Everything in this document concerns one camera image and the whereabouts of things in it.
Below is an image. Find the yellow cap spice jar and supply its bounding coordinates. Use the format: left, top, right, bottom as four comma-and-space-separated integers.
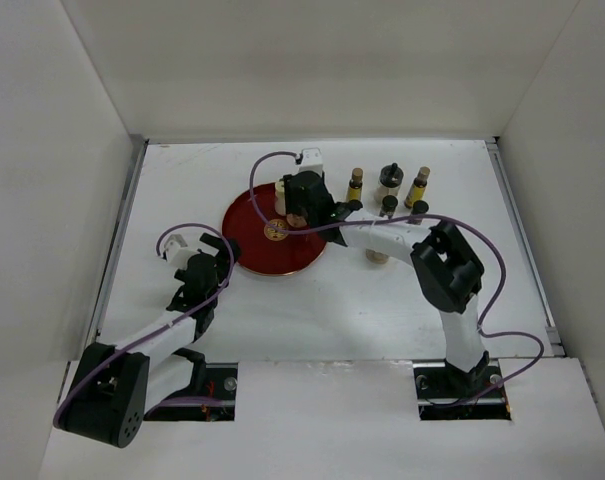
274, 179, 286, 216

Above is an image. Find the pink cap spice jar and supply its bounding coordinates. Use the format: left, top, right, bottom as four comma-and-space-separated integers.
286, 213, 307, 229

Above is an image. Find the black knob glass jar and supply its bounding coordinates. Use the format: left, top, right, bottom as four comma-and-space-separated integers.
365, 249, 389, 265

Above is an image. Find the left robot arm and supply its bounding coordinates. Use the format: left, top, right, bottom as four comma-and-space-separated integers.
53, 233, 241, 448

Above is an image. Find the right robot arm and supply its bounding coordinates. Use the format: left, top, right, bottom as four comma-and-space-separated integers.
283, 171, 489, 396

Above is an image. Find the red round tray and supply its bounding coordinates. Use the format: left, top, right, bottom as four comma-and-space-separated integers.
222, 183, 326, 276

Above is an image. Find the yellow label bottle left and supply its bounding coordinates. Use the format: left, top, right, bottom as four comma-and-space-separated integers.
346, 168, 363, 202

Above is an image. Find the yellow label bottle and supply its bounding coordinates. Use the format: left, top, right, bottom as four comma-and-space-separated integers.
404, 166, 430, 210
346, 168, 363, 202

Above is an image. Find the black cap spice left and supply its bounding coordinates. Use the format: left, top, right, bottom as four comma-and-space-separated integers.
348, 200, 363, 211

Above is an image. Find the black cap spice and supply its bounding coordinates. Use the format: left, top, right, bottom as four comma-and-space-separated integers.
408, 200, 430, 225
378, 195, 398, 220
348, 200, 363, 211

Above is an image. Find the black cap spice middle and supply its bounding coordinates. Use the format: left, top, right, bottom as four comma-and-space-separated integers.
378, 195, 398, 220

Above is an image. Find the rear black knob jar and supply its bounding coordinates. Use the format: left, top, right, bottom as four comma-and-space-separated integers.
377, 163, 404, 201

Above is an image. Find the yellow label bottle right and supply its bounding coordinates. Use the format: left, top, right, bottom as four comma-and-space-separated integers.
404, 166, 430, 210

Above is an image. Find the black cap spice right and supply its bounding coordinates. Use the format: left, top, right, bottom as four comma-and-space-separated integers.
408, 200, 430, 225

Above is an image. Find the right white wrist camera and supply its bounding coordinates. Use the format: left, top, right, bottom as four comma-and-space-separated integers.
295, 148, 324, 176

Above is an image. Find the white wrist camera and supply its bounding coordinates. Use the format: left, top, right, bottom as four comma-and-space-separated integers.
161, 234, 192, 269
295, 148, 324, 176

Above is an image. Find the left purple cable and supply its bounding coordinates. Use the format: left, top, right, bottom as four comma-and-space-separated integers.
54, 223, 233, 431

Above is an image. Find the purple cable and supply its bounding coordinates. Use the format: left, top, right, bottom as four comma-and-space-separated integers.
54, 223, 233, 431
249, 151, 546, 401

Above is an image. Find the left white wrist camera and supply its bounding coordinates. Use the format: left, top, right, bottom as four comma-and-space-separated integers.
161, 234, 192, 269

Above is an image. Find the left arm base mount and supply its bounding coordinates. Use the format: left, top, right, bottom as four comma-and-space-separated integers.
144, 363, 238, 422

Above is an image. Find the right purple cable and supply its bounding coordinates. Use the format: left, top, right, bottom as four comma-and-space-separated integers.
249, 151, 546, 401

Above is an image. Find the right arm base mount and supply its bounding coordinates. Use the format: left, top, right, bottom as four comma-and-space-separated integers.
413, 360, 511, 421

